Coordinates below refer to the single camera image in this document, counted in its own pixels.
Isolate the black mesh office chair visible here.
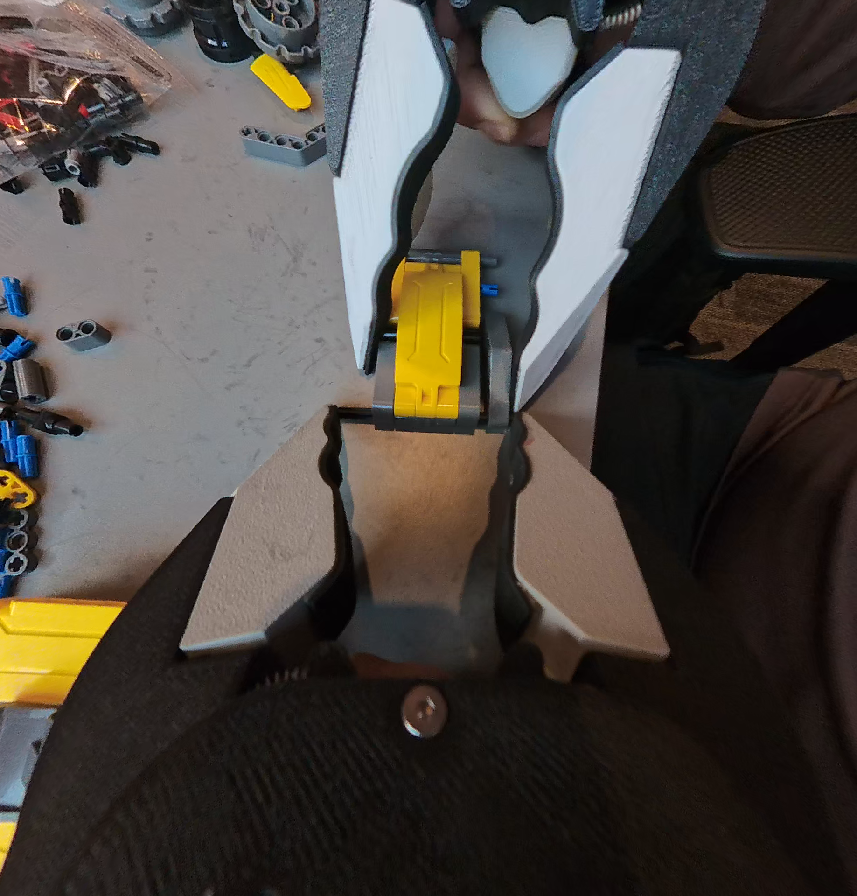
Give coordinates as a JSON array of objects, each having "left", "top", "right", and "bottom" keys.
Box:
[{"left": 697, "top": 115, "right": 857, "bottom": 270}]

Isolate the grey toothed wheel rim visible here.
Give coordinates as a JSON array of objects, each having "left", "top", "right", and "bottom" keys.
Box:
[{"left": 232, "top": 0, "right": 322, "bottom": 67}]

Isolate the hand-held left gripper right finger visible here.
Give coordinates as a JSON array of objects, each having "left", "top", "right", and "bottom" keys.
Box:
[{"left": 488, "top": 412, "right": 671, "bottom": 683}]

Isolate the black toy tyre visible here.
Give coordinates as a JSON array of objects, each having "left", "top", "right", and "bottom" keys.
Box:
[{"left": 187, "top": 0, "right": 256, "bottom": 64}]

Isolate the grey holed beam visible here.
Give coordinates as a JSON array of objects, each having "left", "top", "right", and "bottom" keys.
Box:
[{"left": 241, "top": 125, "right": 329, "bottom": 168}]

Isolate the grey two-hole connector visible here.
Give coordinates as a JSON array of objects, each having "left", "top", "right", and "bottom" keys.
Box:
[{"left": 56, "top": 320, "right": 113, "bottom": 350}]

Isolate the large yellow grey brick model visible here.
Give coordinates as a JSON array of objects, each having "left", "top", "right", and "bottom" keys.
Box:
[{"left": 0, "top": 598, "right": 128, "bottom": 886}]

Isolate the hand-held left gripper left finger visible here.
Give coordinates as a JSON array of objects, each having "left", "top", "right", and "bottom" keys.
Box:
[{"left": 178, "top": 405, "right": 359, "bottom": 662}]

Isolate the person's right hand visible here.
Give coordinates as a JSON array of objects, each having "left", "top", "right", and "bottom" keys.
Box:
[{"left": 444, "top": 31, "right": 553, "bottom": 146}]

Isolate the grey desk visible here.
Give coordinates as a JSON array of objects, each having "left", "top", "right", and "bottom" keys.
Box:
[{"left": 0, "top": 0, "right": 611, "bottom": 666}]

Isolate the grey sleeve piece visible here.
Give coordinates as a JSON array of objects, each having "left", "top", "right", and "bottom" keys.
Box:
[{"left": 12, "top": 359, "right": 51, "bottom": 403}]

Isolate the yellow grey brick assembly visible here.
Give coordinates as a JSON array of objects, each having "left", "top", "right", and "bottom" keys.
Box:
[{"left": 337, "top": 248, "right": 517, "bottom": 437}]

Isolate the clear plastic parts bag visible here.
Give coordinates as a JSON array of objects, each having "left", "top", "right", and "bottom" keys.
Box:
[{"left": 0, "top": 14, "right": 174, "bottom": 186}]

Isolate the pile of small brick parts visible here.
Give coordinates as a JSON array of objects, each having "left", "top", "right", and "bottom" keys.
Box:
[{"left": 0, "top": 294, "right": 86, "bottom": 599}]

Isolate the person's brown trouser leg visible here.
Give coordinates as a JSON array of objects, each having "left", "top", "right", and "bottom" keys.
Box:
[{"left": 690, "top": 367, "right": 857, "bottom": 896}]

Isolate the person's right forearm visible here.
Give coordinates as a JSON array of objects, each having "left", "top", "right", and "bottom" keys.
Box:
[{"left": 725, "top": 0, "right": 857, "bottom": 120}]

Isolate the group of black pins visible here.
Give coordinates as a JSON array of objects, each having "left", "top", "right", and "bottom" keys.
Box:
[{"left": 0, "top": 132, "right": 161, "bottom": 195}]

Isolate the long black axle pin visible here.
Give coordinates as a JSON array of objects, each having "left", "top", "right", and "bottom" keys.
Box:
[{"left": 0, "top": 402, "right": 84, "bottom": 436}]

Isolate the yellow curved panel piece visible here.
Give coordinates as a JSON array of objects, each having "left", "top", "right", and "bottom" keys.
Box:
[{"left": 250, "top": 54, "right": 312, "bottom": 112}]

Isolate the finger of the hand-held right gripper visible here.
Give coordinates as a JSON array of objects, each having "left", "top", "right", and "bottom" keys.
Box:
[
  {"left": 330, "top": 0, "right": 461, "bottom": 377},
  {"left": 514, "top": 45, "right": 683, "bottom": 415}
]

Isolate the grey toothed ring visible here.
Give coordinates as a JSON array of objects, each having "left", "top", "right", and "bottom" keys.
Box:
[{"left": 103, "top": 0, "right": 186, "bottom": 37}]

